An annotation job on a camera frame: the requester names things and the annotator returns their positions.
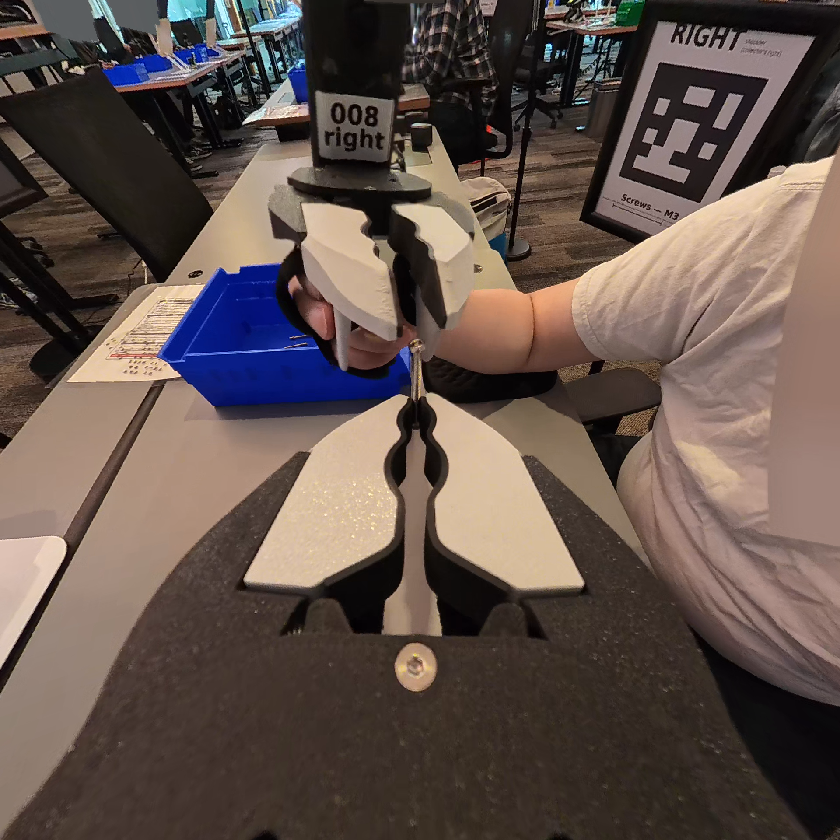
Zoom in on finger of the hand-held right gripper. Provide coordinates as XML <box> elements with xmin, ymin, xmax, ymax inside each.
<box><xmin>301</xmin><ymin>203</ymin><xmax>403</xmax><ymax>371</ymax></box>
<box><xmin>387</xmin><ymin>202</ymin><xmax>476</xmax><ymax>360</ymax></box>

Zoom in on person's right hand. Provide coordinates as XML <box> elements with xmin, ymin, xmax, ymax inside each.
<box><xmin>289</xmin><ymin>276</ymin><xmax>422</xmax><ymax>371</ymax></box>

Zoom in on black high-back chair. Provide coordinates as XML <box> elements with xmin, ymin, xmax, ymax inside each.
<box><xmin>0</xmin><ymin>67</ymin><xmax>215</xmax><ymax>284</ymax></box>

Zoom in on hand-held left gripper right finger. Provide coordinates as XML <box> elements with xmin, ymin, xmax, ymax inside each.
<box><xmin>420</xmin><ymin>392</ymin><xmax>586</xmax><ymax>601</ymax></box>

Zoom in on operator in white shirt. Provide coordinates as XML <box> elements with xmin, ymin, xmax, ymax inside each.
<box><xmin>572</xmin><ymin>157</ymin><xmax>840</xmax><ymax>706</ymax></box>

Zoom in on black trousers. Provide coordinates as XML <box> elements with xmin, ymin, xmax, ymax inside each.
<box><xmin>696</xmin><ymin>633</ymin><xmax>840</xmax><ymax>840</ymax></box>

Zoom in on printed paper sheet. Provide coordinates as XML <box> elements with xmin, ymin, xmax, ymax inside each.
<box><xmin>66</xmin><ymin>283</ymin><xmax>207</xmax><ymax>385</ymax></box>

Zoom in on framed marker sign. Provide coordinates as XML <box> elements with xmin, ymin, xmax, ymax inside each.
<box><xmin>579</xmin><ymin>0</ymin><xmax>840</xmax><ymax>245</ymax></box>

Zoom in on white document stand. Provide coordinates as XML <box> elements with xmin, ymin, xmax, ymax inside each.
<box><xmin>0</xmin><ymin>535</ymin><xmax>68</xmax><ymax>672</ymax></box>

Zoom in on black mesh office chair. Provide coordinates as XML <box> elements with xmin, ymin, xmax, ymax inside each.
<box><xmin>427</xmin><ymin>0</ymin><xmax>568</xmax><ymax>178</ymax></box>

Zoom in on white bag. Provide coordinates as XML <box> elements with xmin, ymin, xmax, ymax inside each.
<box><xmin>459</xmin><ymin>174</ymin><xmax>513</xmax><ymax>263</ymax></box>

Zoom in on black pole stand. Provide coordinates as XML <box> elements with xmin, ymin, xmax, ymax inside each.
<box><xmin>505</xmin><ymin>98</ymin><xmax>534</xmax><ymax>262</ymax></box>

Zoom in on black framed easel board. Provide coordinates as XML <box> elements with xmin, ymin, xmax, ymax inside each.
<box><xmin>0</xmin><ymin>138</ymin><xmax>120</xmax><ymax>382</ymax></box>

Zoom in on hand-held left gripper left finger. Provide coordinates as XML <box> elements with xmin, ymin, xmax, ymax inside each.
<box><xmin>244</xmin><ymin>394</ymin><xmax>417</xmax><ymax>599</ymax></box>

